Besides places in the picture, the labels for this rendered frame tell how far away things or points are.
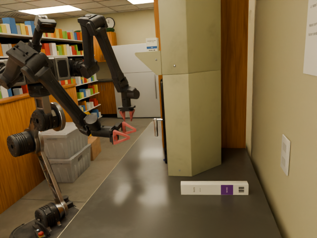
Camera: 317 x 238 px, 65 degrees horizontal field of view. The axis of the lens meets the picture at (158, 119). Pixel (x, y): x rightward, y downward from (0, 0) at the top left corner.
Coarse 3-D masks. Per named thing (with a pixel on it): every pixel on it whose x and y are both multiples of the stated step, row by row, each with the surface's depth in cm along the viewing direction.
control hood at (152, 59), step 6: (138, 54) 106; (144, 54) 106; (150, 54) 105; (156, 54) 105; (144, 60) 107; (150, 60) 106; (156, 60) 106; (150, 66) 107; (156, 66) 106; (156, 72) 107
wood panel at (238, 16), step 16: (224, 0) 128; (240, 0) 127; (224, 16) 130; (240, 16) 129; (224, 32) 132; (240, 32) 131; (160, 48) 140; (224, 48) 134; (240, 48) 133; (224, 64) 136; (240, 64) 135; (224, 80) 138; (240, 80) 137; (160, 96) 147; (224, 96) 140; (240, 96) 139; (160, 112) 150; (224, 112) 143; (240, 112) 141; (224, 128) 145; (240, 128) 143; (224, 144) 147; (240, 144) 146
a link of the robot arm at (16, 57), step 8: (16, 48) 98; (24, 48) 99; (32, 48) 100; (8, 56) 102; (16, 56) 96; (24, 56) 99; (32, 56) 99; (40, 56) 100; (8, 64) 108; (16, 64) 104; (24, 64) 96; (32, 64) 97; (40, 64) 100; (8, 72) 116; (16, 72) 113; (32, 72) 98; (0, 80) 123; (8, 80) 122; (8, 88) 126
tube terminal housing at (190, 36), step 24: (168, 0) 99; (192, 0) 100; (216, 0) 107; (168, 24) 101; (192, 24) 102; (216, 24) 109; (168, 48) 103; (192, 48) 104; (216, 48) 111; (168, 72) 106; (192, 72) 106; (216, 72) 114; (168, 96) 109; (192, 96) 108; (216, 96) 116; (168, 120) 111; (192, 120) 110; (216, 120) 119; (168, 144) 114; (192, 144) 113; (216, 144) 122; (168, 168) 117; (192, 168) 115
